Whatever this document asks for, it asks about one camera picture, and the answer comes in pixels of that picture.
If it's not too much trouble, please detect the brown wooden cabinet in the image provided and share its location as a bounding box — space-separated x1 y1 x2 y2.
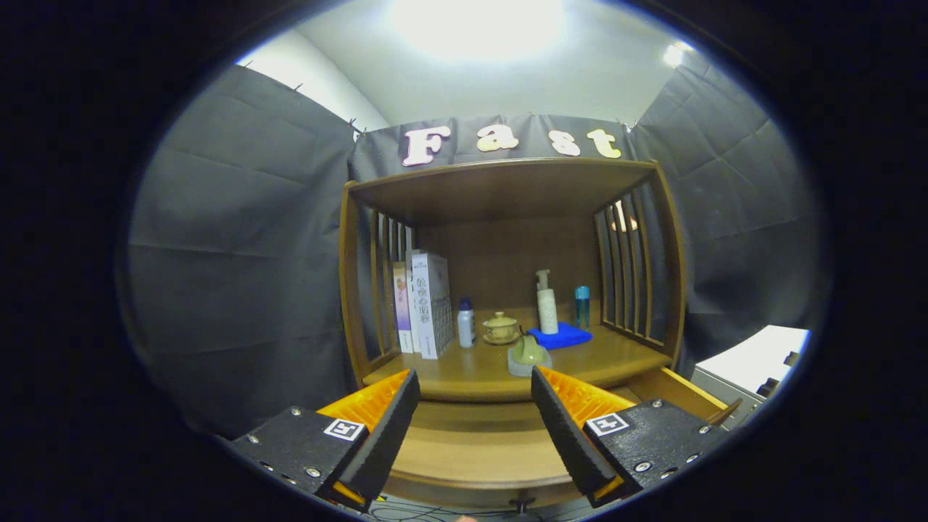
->
339 158 688 396

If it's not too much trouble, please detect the large ceiling light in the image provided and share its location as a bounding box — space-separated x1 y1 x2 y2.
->
391 0 566 62

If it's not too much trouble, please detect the pale green item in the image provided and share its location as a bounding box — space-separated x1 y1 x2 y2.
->
507 334 552 378

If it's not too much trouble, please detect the white pump bottle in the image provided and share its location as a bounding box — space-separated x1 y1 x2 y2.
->
536 269 559 335

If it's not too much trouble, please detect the wooden drawer with black knob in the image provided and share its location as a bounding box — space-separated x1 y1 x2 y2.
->
384 366 744 512

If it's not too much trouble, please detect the white book box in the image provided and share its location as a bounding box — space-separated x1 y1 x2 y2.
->
411 252 455 360

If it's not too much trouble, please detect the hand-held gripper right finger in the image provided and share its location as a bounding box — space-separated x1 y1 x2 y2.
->
531 365 729 508

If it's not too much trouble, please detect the white bottle with blue cap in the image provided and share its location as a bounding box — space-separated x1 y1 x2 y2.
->
457 297 477 349

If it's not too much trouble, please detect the purple book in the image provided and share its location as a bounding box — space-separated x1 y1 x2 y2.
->
392 261 415 354

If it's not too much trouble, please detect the blue folded cloth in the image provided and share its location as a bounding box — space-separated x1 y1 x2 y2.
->
527 323 593 351

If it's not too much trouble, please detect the white filing cabinet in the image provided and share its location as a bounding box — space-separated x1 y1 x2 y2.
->
690 325 811 421

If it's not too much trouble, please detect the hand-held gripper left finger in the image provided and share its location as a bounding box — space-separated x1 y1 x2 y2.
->
228 368 422 512

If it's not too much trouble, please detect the wooden countertop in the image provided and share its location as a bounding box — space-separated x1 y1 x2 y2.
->
362 304 671 403

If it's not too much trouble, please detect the black backdrop cloth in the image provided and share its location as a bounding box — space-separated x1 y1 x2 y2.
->
127 51 831 436

